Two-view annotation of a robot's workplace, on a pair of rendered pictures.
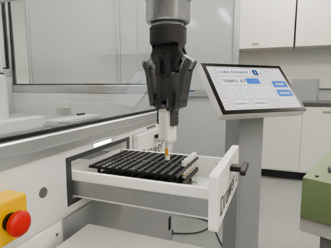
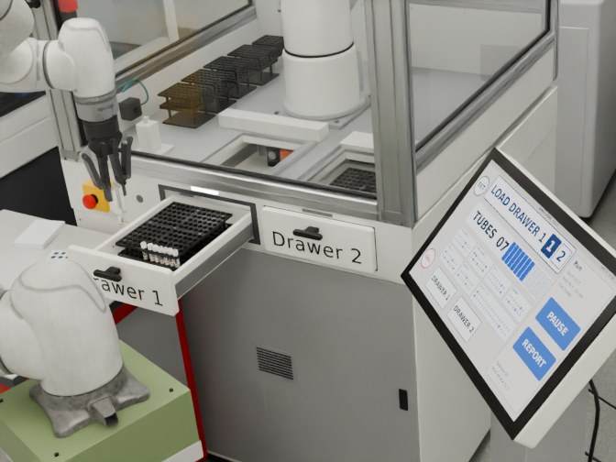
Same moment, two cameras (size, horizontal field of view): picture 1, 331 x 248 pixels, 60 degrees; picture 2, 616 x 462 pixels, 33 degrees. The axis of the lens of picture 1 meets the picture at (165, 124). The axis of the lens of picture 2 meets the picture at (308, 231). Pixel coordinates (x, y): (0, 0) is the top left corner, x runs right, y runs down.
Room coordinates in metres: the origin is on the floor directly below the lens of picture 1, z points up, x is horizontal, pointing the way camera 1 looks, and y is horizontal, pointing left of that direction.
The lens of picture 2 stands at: (1.46, -1.96, 2.01)
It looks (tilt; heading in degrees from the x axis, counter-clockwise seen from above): 29 degrees down; 102
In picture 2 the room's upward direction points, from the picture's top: 6 degrees counter-clockwise
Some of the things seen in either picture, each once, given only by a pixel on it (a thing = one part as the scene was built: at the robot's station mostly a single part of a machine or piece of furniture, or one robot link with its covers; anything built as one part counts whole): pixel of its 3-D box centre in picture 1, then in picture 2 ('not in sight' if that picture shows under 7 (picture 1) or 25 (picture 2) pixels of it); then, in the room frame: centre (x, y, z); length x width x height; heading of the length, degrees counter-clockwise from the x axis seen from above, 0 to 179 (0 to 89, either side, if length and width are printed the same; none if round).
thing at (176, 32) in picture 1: (168, 49); (103, 135); (0.60, -0.01, 1.16); 0.08 x 0.07 x 0.09; 48
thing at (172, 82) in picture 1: (173, 82); (103, 165); (0.59, -0.02, 1.09); 0.04 x 0.01 x 0.11; 138
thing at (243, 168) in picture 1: (238, 168); (111, 272); (0.62, -0.16, 0.91); 0.07 x 0.04 x 0.01; 159
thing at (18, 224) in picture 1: (16, 223); (90, 201); (0.42, 0.23, 0.88); 0.04 x 0.03 x 0.04; 159
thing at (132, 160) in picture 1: (147, 172); (176, 239); (0.71, 0.05, 0.87); 0.22 x 0.18 x 0.06; 69
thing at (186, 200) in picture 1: (143, 174); (179, 239); (0.71, 0.06, 0.86); 0.40 x 0.26 x 0.06; 69
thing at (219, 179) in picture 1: (226, 180); (121, 280); (0.63, -0.14, 0.87); 0.29 x 0.02 x 0.11; 159
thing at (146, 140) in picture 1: (153, 143); (317, 239); (1.04, 0.04, 0.87); 0.29 x 0.02 x 0.11; 159
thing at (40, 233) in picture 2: not in sight; (39, 234); (0.25, 0.25, 0.77); 0.13 x 0.09 x 0.02; 85
